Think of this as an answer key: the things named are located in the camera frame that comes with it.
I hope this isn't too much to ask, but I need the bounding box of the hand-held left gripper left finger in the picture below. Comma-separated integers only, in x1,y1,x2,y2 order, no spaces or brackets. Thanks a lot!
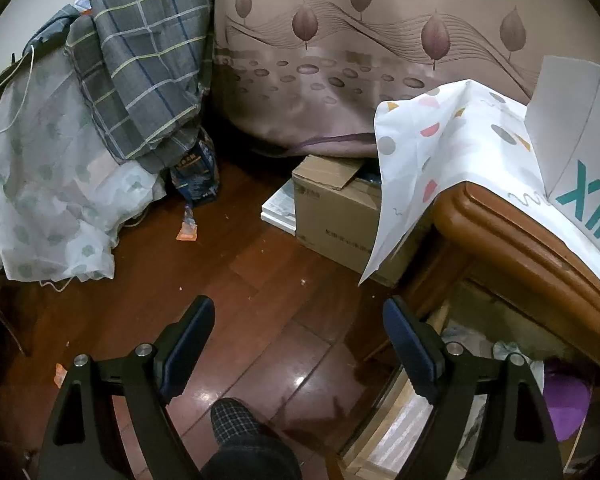
40,296,216,480

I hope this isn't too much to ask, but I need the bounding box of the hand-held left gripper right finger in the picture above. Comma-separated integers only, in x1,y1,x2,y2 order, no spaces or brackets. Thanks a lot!
382,296,566,480

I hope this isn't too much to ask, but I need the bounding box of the wooden drawer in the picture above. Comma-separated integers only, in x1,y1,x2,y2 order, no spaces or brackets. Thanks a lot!
340,280,600,480

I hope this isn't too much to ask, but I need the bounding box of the white cardboard box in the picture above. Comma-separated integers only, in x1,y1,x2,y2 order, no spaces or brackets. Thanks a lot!
524,55,600,268

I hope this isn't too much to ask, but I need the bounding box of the person's plaid slipper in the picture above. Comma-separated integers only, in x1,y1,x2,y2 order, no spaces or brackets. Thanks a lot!
209,397,303,480

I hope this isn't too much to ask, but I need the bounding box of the wooden table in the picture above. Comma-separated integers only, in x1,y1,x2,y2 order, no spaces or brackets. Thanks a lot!
400,180,600,381

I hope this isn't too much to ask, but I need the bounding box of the brown cardboard box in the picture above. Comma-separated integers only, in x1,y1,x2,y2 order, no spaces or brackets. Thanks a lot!
291,154,416,288

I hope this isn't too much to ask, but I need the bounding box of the blue snack packet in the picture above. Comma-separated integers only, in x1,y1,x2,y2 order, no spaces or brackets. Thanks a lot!
169,127,221,208

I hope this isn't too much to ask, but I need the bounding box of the flat white box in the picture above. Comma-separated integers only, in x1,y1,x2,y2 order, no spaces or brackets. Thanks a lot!
260,180,298,236

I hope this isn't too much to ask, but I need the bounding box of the purple cloth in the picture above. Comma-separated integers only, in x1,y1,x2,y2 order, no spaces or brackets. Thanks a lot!
542,357,593,443

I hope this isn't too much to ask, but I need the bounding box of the white dotted tablecloth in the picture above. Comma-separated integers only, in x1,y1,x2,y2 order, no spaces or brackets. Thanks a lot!
358,79,600,286

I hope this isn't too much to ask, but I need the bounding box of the white floral sheer cloth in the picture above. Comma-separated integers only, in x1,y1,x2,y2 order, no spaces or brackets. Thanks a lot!
0,42,168,283

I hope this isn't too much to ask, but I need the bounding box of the leaf print bed sheet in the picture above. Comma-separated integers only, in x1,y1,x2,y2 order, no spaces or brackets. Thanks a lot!
207,0,600,158

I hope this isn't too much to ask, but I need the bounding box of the grey plaid quilt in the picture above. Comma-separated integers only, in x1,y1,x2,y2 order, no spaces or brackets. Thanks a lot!
65,0,216,173

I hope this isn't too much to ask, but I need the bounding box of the blue grey cloth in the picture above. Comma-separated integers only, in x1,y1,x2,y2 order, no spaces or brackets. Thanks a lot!
24,2,93,58

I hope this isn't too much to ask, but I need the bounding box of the white cable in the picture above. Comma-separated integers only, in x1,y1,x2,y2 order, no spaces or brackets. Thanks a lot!
0,45,36,136

